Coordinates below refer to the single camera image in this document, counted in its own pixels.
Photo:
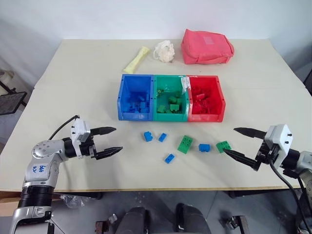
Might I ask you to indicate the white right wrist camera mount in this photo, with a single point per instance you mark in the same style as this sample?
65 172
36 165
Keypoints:
280 136

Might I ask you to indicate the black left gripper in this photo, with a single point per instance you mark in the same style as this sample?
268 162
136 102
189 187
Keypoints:
88 149

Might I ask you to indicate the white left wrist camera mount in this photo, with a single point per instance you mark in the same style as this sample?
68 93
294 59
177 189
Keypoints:
79 131

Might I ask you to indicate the green plastic storage bin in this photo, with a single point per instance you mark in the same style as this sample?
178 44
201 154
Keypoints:
168 117

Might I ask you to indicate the red fabric pouch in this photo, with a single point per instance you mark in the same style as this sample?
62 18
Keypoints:
207 47

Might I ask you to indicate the black metal stand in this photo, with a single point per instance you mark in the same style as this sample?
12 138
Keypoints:
11 100

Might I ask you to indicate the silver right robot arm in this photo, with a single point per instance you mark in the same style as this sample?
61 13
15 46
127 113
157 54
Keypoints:
306 161

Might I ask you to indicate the crumpled clear plastic bag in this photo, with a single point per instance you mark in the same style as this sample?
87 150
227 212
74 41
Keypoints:
73 198

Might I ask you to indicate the large green toy brick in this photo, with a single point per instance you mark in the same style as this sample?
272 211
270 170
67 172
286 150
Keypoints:
185 144

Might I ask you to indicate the black wheeled base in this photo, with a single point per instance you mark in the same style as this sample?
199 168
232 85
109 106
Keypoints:
235 223

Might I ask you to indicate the red toy brick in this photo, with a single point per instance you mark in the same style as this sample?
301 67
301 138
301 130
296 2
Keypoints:
199 96
200 107

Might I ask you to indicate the blue toy brick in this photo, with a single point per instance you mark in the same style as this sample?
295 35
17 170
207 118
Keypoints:
148 136
163 137
142 105
204 148
169 158
130 109

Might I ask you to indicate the blue plastic storage bin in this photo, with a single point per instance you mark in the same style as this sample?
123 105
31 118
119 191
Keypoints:
134 117

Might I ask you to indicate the red plastic storage bin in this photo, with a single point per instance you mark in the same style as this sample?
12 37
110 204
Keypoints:
204 118

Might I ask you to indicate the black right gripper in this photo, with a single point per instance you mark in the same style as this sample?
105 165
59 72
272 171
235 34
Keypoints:
267 153

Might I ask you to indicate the small dark green toy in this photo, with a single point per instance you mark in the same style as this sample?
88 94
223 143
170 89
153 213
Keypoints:
160 91

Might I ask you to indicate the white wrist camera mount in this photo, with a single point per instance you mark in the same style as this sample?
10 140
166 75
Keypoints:
280 136
79 131

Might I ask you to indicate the dark rounded shape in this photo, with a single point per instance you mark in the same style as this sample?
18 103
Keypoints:
192 219
135 220

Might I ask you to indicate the rusty brown metal piece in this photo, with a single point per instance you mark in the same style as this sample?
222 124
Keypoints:
102 226

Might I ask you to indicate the pale yellow soft tube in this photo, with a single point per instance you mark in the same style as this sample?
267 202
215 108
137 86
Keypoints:
136 61

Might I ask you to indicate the white mesh bath sponge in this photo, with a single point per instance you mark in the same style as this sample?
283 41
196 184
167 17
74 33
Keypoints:
165 51

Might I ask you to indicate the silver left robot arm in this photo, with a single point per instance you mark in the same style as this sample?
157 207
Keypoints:
41 156

